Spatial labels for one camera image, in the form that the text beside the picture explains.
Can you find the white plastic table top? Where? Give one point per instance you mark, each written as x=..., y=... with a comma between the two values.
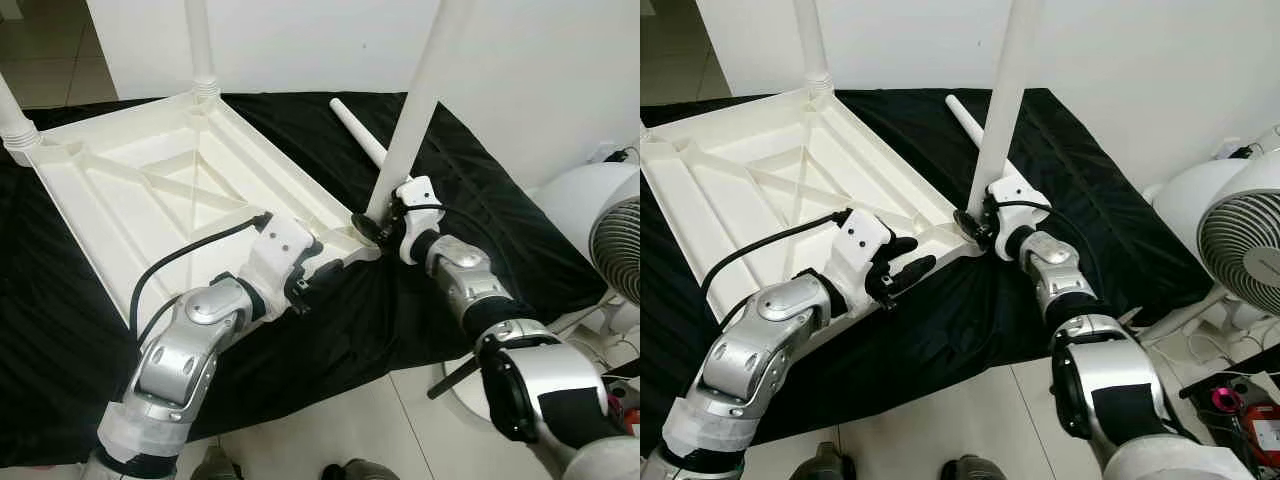
x=760, y=190
x=150, y=190

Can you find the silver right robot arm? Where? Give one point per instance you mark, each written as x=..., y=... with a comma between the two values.
x=465, y=270
x=1045, y=255

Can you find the black cloth table cover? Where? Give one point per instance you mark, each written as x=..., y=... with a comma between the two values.
x=500, y=270
x=1110, y=260

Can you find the white standing fan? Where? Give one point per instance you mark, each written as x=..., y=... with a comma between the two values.
x=1180, y=190
x=570, y=200

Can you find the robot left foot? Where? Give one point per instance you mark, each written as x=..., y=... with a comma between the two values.
x=215, y=465
x=830, y=462

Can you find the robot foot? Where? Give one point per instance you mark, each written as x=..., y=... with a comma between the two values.
x=360, y=470
x=970, y=470
x=830, y=462
x=215, y=465

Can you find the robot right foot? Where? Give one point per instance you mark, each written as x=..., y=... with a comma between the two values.
x=970, y=470
x=360, y=470

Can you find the pink and black hair dryer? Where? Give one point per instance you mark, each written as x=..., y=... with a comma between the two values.
x=612, y=408
x=1222, y=398

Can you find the black floor rack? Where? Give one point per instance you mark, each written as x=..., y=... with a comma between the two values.
x=1235, y=372

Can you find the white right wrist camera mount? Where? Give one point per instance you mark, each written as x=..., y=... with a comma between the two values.
x=420, y=195
x=1025, y=195

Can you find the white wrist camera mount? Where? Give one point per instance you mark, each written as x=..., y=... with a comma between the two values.
x=1025, y=195
x=858, y=235
x=280, y=240
x=420, y=195

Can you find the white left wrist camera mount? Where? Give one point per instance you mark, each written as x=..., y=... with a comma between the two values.
x=280, y=240
x=858, y=235

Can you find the black metal table frame bar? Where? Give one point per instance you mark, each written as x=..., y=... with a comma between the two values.
x=452, y=380

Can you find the white wall power socket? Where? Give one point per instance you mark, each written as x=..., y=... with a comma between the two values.
x=612, y=155
x=1238, y=148

